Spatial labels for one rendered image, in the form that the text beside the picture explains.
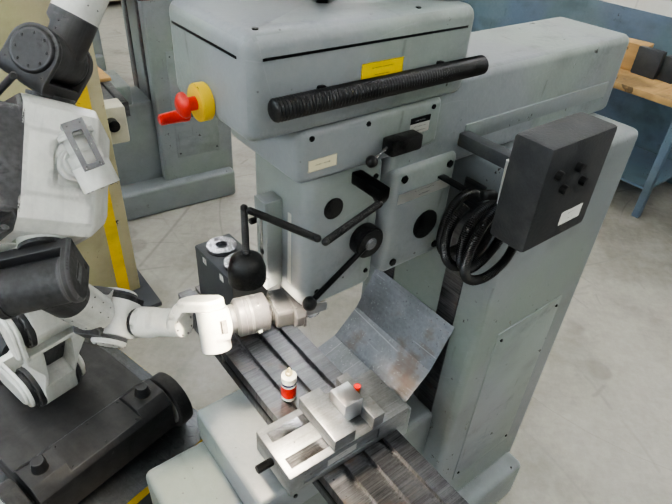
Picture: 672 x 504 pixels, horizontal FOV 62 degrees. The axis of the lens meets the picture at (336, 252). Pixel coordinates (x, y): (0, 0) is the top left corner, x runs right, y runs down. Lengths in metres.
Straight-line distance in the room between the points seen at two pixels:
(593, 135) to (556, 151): 0.11
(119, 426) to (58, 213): 0.96
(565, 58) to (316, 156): 0.70
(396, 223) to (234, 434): 0.73
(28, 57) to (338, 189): 0.61
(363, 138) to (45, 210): 0.59
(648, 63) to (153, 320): 4.09
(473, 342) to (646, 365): 1.96
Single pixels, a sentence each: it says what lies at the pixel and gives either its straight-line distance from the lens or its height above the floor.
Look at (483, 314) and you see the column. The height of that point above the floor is 1.17.
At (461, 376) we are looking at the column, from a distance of 1.61.
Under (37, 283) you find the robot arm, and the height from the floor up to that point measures 1.44.
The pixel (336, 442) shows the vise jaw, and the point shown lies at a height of 1.02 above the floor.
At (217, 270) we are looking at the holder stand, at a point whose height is 1.09.
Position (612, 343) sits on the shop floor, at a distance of 3.42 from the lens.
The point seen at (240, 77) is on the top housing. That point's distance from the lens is 0.82.
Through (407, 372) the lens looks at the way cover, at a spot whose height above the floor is 0.91.
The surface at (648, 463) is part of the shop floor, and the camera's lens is 2.93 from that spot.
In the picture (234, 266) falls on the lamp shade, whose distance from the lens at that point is 1.03.
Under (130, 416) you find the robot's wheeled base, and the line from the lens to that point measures 1.96.
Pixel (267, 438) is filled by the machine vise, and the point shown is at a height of 0.99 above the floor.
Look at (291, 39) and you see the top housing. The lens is 0.83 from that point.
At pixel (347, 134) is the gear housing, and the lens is 0.96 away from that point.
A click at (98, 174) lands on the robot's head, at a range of 1.07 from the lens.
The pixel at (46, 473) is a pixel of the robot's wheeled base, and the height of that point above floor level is 0.61.
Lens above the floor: 2.10
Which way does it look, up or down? 36 degrees down
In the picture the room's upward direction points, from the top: 4 degrees clockwise
